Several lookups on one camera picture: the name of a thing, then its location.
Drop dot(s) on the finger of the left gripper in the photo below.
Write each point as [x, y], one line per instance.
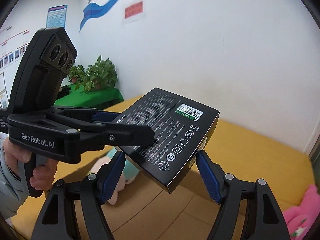
[97, 135]
[80, 114]

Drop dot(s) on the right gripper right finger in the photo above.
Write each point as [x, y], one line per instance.
[263, 218]

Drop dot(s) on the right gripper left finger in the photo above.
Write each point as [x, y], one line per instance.
[57, 218]

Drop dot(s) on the black product box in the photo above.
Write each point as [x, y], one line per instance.
[182, 127]

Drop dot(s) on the grey jacket left forearm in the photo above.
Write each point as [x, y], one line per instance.
[12, 195]

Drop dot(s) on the person's left hand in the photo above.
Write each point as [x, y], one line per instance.
[43, 176]

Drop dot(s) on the green cloth side table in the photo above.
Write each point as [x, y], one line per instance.
[100, 99]

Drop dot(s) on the large potted green plant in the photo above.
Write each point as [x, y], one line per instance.
[100, 76]

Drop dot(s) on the small potted green plant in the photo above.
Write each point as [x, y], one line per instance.
[76, 74]

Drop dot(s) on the green pink teal plush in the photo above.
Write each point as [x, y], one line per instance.
[128, 175]

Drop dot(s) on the pink plush toy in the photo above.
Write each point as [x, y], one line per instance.
[299, 219]

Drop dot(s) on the cardboard box tray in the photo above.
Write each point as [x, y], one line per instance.
[145, 211]

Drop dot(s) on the blue wall poster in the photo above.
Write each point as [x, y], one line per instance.
[56, 16]

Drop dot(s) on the red wall sign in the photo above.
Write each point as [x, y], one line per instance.
[133, 10]

